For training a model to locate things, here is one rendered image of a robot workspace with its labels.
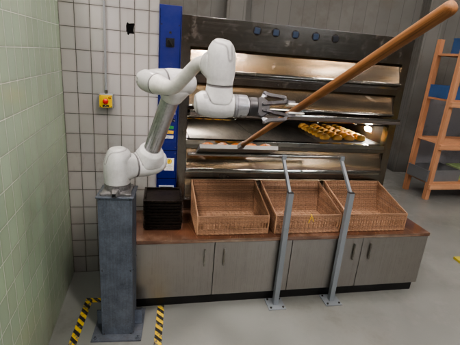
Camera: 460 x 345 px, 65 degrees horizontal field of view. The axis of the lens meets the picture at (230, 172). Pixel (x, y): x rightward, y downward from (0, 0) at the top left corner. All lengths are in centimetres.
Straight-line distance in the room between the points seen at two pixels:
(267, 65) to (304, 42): 35
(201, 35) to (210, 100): 151
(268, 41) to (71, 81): 149
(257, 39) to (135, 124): 114
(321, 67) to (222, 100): 185
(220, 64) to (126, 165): 105
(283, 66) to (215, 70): 168
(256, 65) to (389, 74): 118
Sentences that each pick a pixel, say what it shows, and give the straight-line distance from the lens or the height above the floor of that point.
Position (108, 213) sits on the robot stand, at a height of 89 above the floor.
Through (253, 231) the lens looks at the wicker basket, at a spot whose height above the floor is 61.
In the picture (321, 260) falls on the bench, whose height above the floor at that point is 36.
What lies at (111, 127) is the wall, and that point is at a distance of 290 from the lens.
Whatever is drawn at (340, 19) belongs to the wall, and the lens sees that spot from 691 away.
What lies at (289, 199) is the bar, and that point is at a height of 91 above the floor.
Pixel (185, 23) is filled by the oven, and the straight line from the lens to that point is 284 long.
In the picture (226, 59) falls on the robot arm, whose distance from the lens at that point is 136.
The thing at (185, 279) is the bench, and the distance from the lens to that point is 279.
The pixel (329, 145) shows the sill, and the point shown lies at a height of 117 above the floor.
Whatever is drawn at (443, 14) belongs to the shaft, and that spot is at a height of 195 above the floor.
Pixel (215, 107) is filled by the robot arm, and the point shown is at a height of 165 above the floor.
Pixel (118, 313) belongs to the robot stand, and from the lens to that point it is 264.
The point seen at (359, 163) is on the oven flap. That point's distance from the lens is 348.
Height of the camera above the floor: 183
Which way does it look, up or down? 18 degrees down
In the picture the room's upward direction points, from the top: 5 degrees clockwise
